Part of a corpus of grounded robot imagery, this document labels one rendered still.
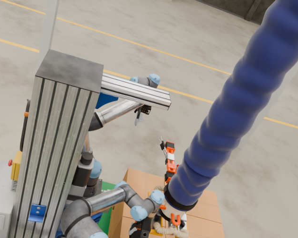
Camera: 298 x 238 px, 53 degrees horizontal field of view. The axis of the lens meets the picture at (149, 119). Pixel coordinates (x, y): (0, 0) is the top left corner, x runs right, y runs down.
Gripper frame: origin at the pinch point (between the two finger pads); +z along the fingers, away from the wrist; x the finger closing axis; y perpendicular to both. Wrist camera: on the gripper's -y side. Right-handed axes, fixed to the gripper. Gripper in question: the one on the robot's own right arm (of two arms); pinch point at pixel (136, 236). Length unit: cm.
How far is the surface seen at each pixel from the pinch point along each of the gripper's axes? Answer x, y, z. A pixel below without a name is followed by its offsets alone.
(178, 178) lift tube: -17.2, 27.2, -25.9
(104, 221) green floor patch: -3, 91, 119
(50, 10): 128, 305, 1
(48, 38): 124, 305, 40
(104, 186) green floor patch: 3, 137, 119
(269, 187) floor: -251, 211, 119
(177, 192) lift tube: -19.1, 21.9, -18.9
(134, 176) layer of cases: -16, 109, 64
